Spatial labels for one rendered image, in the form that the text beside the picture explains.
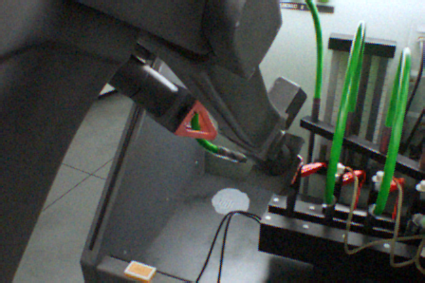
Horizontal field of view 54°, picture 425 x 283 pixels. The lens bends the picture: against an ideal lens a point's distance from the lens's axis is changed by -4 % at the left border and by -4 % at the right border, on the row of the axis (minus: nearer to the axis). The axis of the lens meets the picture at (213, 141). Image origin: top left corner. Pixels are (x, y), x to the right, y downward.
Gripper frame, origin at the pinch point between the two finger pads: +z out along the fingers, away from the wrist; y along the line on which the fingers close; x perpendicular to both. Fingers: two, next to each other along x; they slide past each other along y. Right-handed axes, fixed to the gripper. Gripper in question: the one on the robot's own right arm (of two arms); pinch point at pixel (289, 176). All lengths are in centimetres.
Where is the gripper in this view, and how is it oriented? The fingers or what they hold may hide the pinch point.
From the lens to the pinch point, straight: 80.8
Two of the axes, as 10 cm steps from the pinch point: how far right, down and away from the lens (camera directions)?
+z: 4.2, 3.6, 8.3
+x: -8.0, -2.8, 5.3
